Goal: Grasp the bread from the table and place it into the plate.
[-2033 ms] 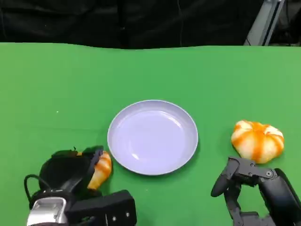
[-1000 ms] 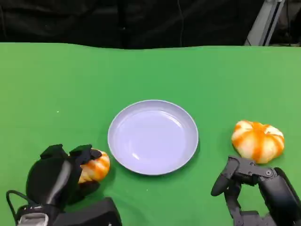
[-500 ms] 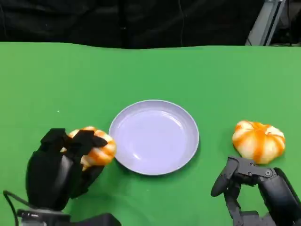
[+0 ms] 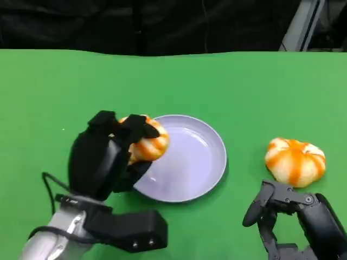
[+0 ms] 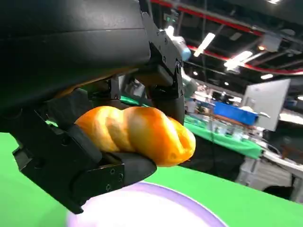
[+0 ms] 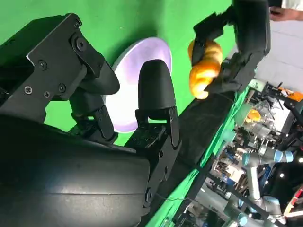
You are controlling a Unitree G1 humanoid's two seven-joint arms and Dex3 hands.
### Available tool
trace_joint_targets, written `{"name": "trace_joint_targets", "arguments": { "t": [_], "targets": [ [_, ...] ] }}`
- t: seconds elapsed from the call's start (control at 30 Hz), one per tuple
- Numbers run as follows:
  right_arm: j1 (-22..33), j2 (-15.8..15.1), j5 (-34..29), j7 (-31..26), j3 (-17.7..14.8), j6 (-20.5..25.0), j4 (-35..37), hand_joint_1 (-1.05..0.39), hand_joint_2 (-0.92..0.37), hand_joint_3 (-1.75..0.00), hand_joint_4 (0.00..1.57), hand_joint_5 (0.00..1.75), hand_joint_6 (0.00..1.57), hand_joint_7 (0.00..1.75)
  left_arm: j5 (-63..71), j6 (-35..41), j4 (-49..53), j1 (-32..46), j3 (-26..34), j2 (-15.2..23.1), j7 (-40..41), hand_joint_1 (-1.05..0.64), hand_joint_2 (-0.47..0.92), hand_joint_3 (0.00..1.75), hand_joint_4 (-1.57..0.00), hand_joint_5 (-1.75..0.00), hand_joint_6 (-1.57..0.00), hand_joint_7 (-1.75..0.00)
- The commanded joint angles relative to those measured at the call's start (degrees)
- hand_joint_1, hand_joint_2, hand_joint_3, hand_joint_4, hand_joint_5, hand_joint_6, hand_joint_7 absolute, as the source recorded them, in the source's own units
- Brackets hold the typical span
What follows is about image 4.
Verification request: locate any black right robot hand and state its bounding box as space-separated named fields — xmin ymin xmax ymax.
xmin=242 ymin=179 xmax=347 ymax=260

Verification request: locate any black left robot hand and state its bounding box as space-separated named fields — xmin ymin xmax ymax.
xmin=67 ymin=110 xmax=160 ymax=202

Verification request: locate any orange and white bread roll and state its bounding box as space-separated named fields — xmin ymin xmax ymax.
xmin=118 ymin=114 xmax=170 ymax=165
xmin=264 ymin=137 xmax=326 ymax=188

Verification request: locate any lilac plate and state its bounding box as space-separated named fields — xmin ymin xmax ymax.
xmin=132 ymin=114 xmax=228 ymax=203

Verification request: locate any green table cloth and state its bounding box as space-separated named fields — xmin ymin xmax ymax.
xmin=0 ymin=49 xmax=347 ymax=260

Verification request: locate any black backdrop curtain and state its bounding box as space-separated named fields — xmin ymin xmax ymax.
xmin=0 ymin=0 xmax=300 ymax=57

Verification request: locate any grey metal stand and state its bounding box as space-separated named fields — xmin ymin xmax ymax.
xmin=278 ymin=0 xmax=347 ymax=53

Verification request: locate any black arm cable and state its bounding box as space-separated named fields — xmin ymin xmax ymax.
xmin=28 ymin=171 xmax=94 ymax=246

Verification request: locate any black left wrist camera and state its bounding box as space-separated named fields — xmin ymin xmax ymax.
xmin=82 ymin=203 xmax=169 ymax=254

